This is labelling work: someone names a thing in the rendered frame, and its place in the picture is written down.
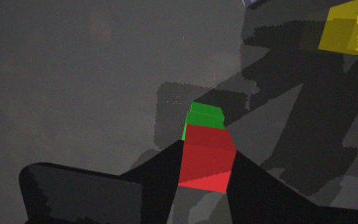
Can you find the small grey cube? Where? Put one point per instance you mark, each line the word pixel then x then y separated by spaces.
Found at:
pixel 249 2

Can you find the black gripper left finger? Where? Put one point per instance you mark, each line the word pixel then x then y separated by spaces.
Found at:
pixel 143 195

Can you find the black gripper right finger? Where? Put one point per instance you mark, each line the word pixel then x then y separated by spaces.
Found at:
pixel 256 197

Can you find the red block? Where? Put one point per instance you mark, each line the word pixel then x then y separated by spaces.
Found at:
pixel 208 154

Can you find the yellow block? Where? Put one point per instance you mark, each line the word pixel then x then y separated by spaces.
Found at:
pixel 341 29

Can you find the green block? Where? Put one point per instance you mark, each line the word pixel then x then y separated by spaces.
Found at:
pixel 202 120
pixel 207 110

